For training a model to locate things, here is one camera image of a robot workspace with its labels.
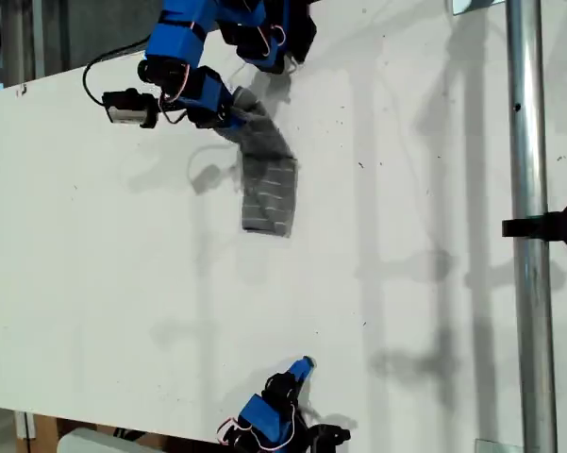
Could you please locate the black clamp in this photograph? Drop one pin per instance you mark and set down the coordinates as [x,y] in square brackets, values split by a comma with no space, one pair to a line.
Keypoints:
[547,226]

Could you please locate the white box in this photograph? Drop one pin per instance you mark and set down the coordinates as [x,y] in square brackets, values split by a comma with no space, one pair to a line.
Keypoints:
[94,443]

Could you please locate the grey striped towel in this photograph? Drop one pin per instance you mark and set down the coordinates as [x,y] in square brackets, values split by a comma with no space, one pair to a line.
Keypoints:
[271,198]

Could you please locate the steel post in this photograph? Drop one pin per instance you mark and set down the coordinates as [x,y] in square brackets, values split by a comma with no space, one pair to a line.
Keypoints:
[528,189]

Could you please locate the wooden table leg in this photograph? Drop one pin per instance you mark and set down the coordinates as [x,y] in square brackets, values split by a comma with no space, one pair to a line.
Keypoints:
[40,434]

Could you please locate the gripper camera stalk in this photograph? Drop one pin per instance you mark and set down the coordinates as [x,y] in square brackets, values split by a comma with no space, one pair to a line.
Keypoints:
[151,115]

